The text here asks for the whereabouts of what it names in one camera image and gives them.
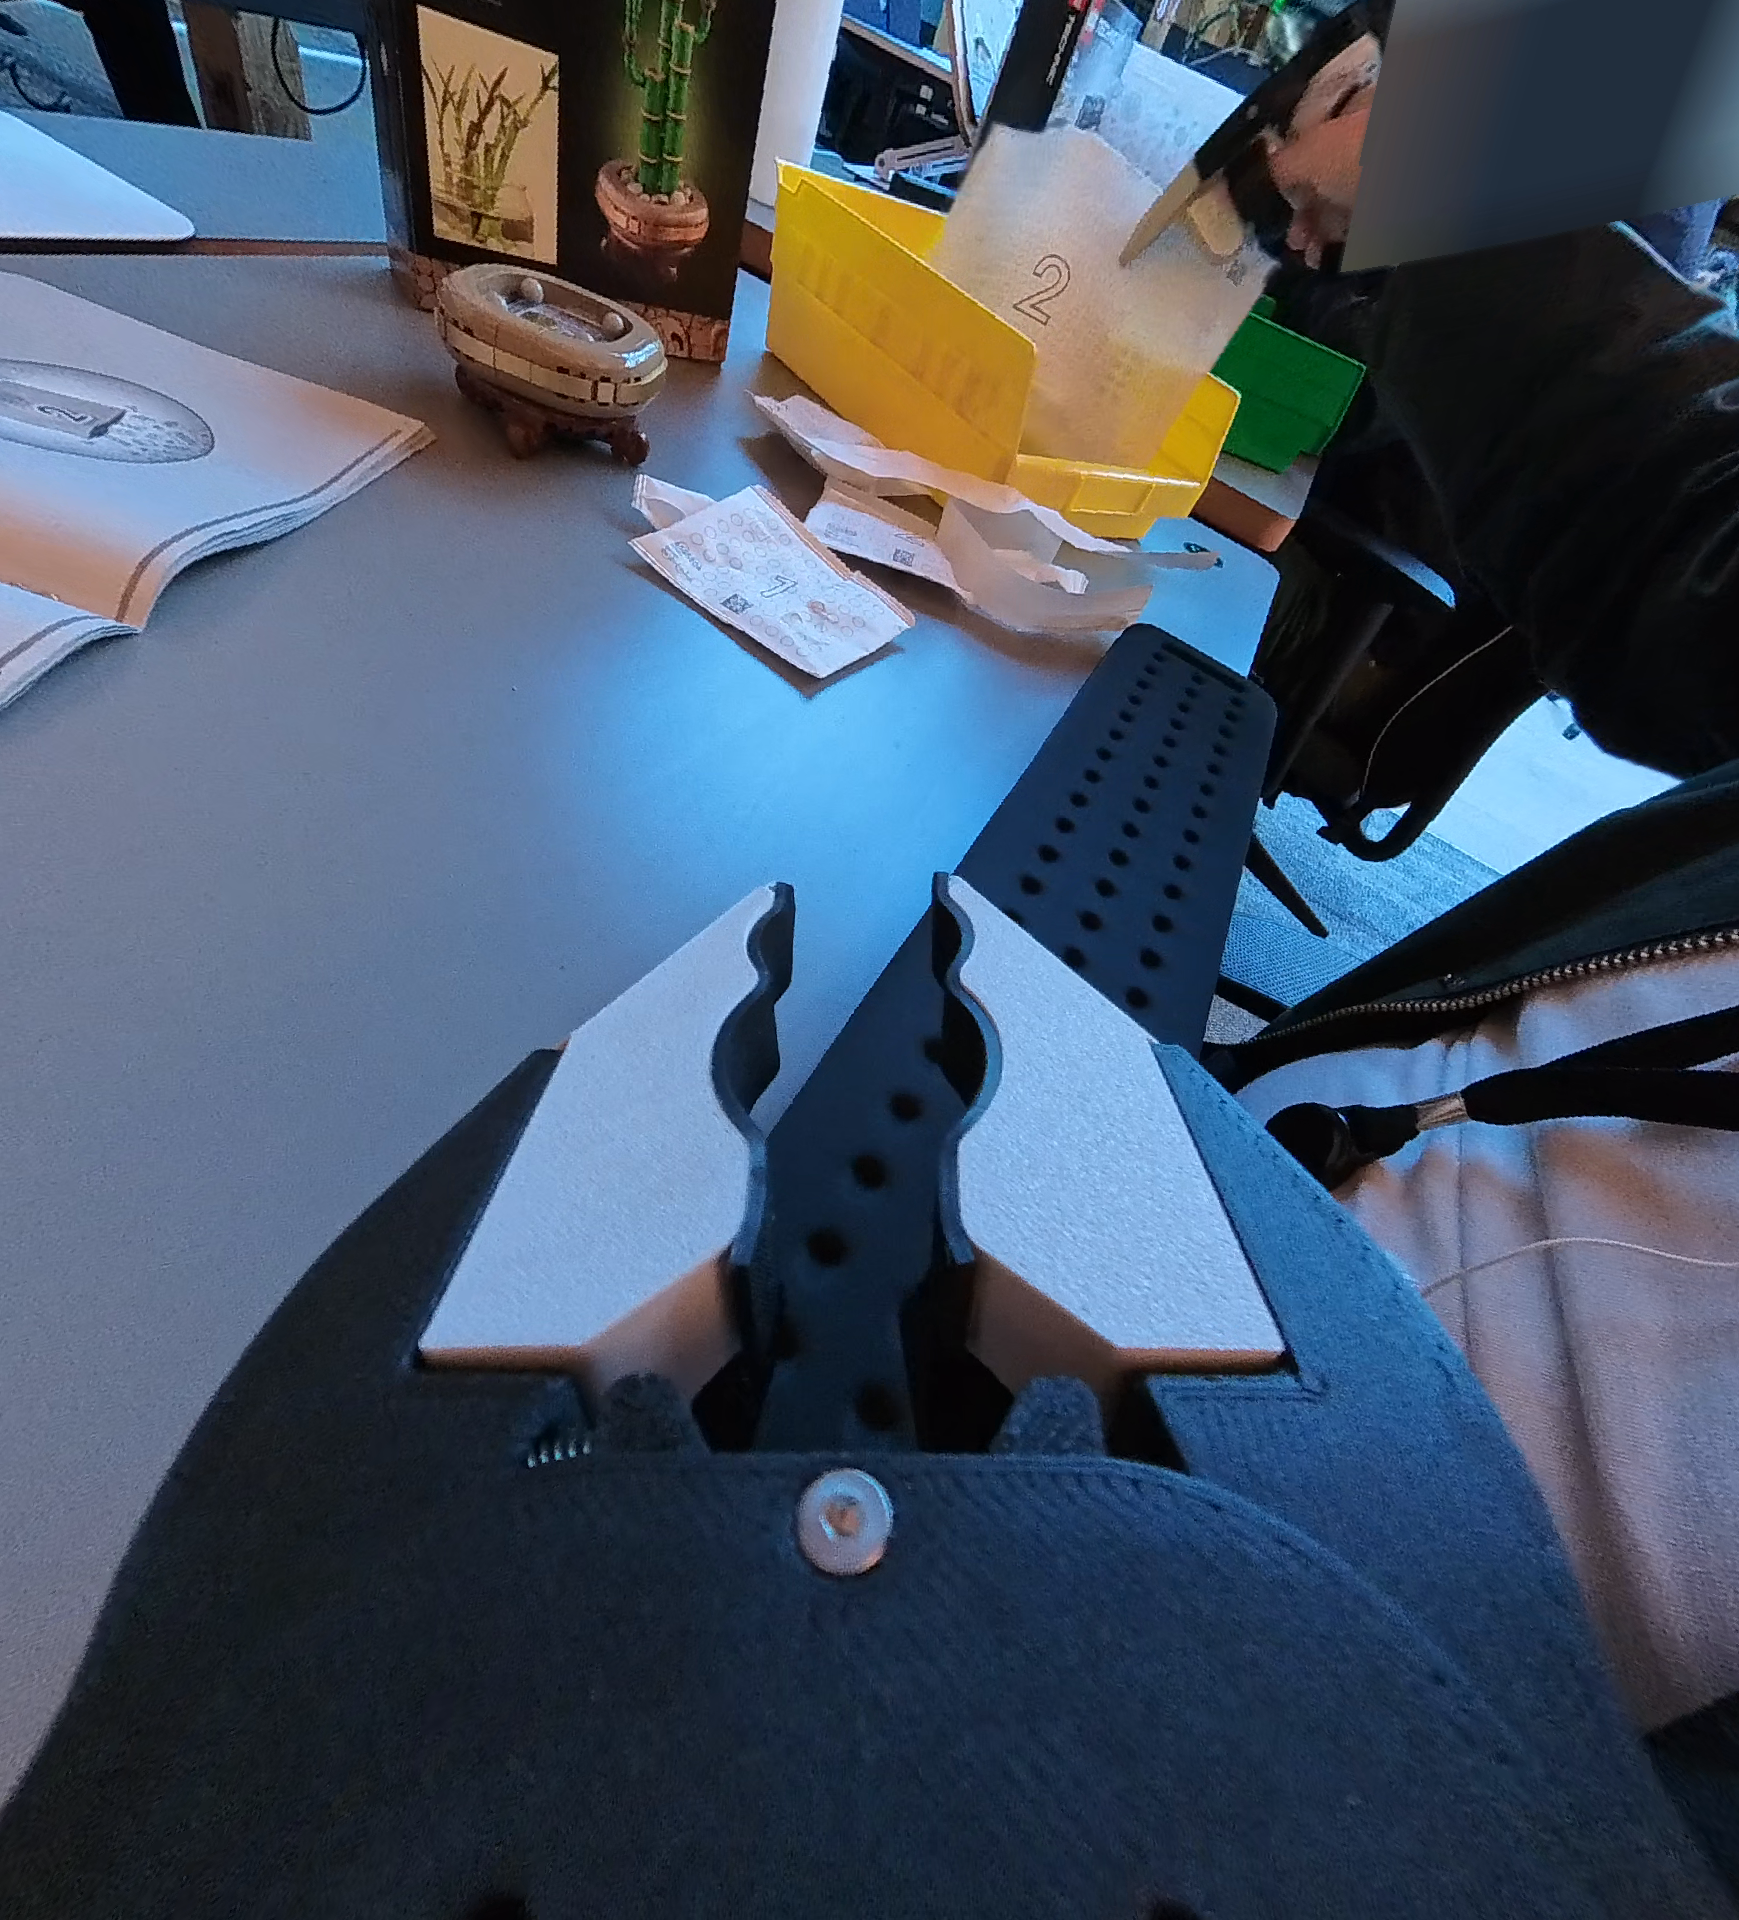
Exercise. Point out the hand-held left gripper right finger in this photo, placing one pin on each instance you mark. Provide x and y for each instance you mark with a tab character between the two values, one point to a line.
1108	1200

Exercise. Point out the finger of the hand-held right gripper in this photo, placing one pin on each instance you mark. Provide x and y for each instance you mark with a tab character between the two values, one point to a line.
1184	203

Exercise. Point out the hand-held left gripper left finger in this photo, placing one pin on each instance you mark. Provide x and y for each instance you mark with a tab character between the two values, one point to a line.
600	1200

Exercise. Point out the white printed paper bag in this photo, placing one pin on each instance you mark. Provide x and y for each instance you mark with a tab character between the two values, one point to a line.
1065	346

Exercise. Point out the yellow plastic bin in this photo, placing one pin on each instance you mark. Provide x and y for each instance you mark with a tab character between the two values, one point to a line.
883	331

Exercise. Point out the instruction booklet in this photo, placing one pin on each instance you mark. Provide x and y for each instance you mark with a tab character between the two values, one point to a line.
134	496

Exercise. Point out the grey desk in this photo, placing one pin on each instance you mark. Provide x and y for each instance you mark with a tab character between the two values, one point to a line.
284	901

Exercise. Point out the green plastic bin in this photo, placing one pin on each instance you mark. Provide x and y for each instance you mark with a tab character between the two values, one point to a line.
1288	397

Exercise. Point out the black perforated chair armrest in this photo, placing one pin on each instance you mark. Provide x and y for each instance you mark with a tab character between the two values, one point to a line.
1108	810

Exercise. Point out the crumpled torn paper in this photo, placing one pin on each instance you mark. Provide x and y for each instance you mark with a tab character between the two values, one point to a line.
1035	569

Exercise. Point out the white bottle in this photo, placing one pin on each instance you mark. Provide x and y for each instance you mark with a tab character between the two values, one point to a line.
805	74

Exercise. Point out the small torn paper piece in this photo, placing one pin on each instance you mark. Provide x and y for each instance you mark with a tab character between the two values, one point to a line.
869	534

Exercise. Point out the black office chair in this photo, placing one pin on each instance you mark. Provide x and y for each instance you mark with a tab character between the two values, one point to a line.
1386	706

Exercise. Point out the flat torn paper bag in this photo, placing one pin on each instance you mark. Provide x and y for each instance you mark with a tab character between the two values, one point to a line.
763	585

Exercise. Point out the black box with bamboo picture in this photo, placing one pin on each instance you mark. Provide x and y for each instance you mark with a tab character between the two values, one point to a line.
592	255

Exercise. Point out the brick-built plant pot model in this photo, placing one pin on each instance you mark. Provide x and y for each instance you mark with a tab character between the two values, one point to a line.
540	346

